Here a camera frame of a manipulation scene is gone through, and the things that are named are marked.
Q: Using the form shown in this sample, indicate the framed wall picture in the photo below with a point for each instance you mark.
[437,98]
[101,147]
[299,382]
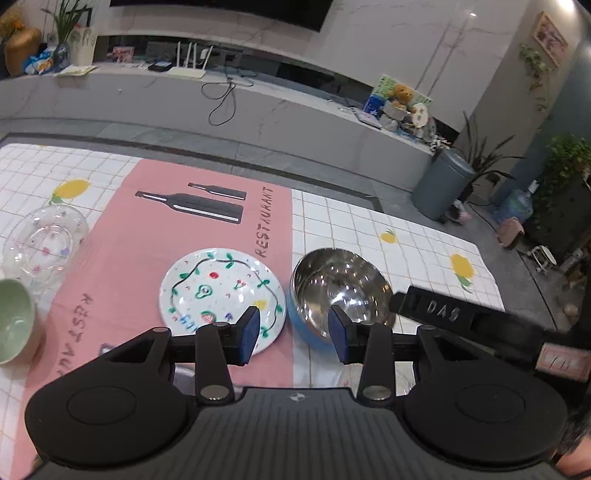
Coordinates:
[550,37]

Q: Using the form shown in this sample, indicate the pink stool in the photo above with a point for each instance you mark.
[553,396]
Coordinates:
[510,233]

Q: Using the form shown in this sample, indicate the blue box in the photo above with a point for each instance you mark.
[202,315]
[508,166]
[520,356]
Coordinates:
[373,105]

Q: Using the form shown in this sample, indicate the green ceramic bowl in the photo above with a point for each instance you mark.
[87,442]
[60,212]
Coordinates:
[14,318]

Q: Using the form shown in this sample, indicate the grey trash bin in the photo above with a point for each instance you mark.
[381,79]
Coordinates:
[441,184]

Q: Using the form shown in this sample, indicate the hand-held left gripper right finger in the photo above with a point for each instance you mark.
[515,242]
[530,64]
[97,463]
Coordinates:
[339,341]

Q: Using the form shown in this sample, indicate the pink box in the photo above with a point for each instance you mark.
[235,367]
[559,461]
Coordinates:
[122,54]

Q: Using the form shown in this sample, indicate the hanging green vine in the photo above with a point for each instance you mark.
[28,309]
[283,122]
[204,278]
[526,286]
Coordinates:
[535,64]

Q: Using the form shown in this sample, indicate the white router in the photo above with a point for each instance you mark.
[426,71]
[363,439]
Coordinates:
[189,69]

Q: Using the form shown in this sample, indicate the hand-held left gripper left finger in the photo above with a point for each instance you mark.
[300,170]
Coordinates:
[251,334]

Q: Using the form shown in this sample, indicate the white painted ceramic plate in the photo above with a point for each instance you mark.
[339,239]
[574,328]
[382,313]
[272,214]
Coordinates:
[217,286]

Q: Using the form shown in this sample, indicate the clear glass plate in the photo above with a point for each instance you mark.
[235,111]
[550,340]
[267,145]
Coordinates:
[44,240]

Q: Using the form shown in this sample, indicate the black television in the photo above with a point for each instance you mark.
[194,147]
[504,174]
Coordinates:
[221,11]

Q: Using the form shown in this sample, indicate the yellow notebook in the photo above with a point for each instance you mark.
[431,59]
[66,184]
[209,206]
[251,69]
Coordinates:
[76,70]

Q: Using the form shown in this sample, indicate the long-leaf potted plant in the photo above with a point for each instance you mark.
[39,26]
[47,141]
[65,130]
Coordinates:
[485,157]

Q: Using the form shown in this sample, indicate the dried yellow flowers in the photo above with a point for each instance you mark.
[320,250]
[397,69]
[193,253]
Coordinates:
[11,23]

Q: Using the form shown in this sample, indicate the grey marble media cabinet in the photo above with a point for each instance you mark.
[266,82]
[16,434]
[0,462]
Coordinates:
[138,97]

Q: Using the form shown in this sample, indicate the blue snack packet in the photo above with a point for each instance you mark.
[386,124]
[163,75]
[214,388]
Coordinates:
[41,62]

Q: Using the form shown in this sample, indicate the large leafy green plant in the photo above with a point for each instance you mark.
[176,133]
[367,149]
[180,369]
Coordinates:
[570,161]

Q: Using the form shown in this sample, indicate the green plant in white vase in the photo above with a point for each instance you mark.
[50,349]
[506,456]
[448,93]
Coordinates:
[83,48]

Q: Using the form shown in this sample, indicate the blue steel bowl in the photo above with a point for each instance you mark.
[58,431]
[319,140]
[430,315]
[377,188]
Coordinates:
[341,277]

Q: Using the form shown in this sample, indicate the brown teddy bear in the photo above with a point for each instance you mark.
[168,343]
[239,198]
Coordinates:
[401,94]

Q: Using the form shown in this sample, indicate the brown round vase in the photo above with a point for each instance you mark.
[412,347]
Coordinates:
[22,53]

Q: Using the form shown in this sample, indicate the white stool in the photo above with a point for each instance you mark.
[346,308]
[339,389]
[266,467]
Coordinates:
[542,256]

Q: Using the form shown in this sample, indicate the blue water jug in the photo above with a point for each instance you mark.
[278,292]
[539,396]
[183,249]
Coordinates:
[519,205]

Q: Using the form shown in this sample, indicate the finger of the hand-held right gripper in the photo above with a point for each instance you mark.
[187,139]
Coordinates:
[443,311]

